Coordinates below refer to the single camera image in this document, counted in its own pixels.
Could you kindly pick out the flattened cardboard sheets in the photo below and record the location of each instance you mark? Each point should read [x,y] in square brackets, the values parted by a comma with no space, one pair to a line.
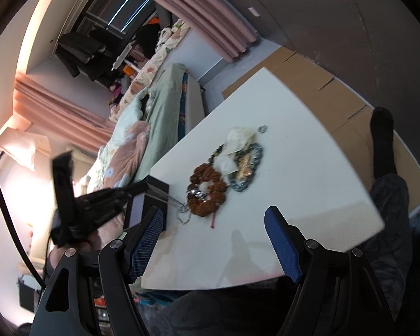
[308,70]

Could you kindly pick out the black jewelry box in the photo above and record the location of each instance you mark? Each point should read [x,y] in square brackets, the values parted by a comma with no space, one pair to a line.
[157,187]

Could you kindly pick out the light green quilt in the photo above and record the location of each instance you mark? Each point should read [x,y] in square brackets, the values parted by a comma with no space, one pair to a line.
[129,112]

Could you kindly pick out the black bag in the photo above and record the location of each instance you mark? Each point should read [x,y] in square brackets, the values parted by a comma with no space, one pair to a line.
[148,40]

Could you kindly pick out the cartoon printed cloth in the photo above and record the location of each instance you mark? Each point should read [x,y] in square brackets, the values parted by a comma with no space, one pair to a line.
[154,299]

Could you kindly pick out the small white folding table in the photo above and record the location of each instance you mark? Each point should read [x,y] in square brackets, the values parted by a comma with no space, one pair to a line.
[124,57]

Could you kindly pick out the pink hanging towel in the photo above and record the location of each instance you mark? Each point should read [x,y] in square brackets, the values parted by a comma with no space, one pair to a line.
[24,150]

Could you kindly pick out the small clear plastic bag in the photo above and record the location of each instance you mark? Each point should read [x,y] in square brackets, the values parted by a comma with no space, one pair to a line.
[225,163]

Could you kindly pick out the person's grey printed pants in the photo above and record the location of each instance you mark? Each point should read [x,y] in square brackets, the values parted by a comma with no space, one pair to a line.
[388,224]

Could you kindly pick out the person's left hand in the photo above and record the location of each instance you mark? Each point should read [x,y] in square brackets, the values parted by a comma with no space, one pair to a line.
[92,242]

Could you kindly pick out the printed window sill mat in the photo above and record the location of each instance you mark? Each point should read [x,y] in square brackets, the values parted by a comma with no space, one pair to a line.
[154,59]

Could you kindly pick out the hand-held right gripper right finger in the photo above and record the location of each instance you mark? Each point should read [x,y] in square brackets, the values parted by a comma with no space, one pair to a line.
[283,245]

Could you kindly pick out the pink floral blanket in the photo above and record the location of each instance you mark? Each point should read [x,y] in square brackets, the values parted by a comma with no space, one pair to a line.
[126,154]

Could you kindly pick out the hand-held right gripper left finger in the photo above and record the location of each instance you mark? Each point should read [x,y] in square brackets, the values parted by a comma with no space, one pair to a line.
[147,243]

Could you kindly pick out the white wall switch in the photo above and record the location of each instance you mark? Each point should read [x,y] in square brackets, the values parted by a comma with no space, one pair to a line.
[253,11]

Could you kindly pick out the pink curtain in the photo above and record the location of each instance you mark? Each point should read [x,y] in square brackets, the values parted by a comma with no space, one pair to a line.
[210,17]
[56,108]

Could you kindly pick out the hanging dark clothes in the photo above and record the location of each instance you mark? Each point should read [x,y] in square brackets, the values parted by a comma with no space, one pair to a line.
[87,52]

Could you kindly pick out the plush toys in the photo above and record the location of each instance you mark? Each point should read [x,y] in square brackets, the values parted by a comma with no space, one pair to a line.
[115,92]

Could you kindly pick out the grey bed base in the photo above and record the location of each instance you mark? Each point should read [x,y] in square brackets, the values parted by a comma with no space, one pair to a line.
[196,105]

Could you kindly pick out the window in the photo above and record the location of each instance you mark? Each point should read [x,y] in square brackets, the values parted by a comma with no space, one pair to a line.
[126,7]

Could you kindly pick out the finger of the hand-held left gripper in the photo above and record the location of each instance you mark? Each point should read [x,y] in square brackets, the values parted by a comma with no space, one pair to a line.
[122,189]
[106,210]

